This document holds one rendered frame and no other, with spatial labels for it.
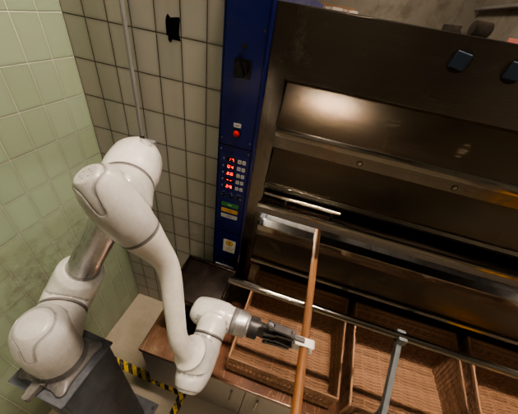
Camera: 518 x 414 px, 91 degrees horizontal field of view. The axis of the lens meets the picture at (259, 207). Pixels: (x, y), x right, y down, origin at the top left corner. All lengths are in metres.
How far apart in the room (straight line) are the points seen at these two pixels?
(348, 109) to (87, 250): 0.99
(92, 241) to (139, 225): 0.33
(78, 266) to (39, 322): 0.18
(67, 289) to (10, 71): 0.77
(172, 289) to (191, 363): 0.25
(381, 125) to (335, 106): 0.18
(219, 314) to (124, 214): 0.52
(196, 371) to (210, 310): 0.18
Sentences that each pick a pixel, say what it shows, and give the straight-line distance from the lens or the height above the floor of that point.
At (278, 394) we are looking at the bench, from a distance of 1.59.
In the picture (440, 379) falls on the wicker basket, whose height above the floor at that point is 0.64.
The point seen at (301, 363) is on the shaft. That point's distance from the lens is 0.98.
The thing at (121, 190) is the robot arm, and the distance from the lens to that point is 0.59.
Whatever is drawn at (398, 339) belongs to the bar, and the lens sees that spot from 1.23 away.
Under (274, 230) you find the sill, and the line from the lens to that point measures 1.34.
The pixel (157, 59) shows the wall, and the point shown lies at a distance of 1.20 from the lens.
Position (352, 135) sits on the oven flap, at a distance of 1.03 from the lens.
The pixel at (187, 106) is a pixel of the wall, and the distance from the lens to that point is 1.18.
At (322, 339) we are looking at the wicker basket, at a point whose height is 0.59.
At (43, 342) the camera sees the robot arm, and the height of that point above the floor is 1.25.
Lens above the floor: 2.09
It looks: 39 degrees down
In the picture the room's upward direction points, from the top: 11 degrees clockwise
